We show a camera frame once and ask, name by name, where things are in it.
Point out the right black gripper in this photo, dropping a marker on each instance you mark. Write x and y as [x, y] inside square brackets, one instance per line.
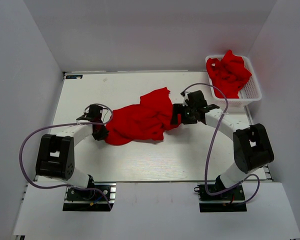
[178, 109]

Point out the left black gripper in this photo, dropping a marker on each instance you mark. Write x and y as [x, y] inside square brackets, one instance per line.
[98, 137]

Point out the red t shirt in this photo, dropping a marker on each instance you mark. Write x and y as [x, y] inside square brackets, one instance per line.
[147, 120]

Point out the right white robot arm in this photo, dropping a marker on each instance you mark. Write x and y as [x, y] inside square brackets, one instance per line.
[251, 145]

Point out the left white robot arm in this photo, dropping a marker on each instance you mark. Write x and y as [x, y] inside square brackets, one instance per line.
[56, 155]

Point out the red shirts pile in basket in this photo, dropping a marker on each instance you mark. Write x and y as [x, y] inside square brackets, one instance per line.
[229, 75]

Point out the blue label sticker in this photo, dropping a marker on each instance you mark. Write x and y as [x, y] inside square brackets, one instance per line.
[73, 77]

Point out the white plastic basket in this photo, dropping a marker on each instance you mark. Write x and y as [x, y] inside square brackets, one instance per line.
[251, 91]

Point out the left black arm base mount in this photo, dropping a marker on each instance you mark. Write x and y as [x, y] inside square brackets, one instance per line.
[90, 200]

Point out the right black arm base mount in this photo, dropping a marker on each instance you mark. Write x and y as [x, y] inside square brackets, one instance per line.
[229, 202]

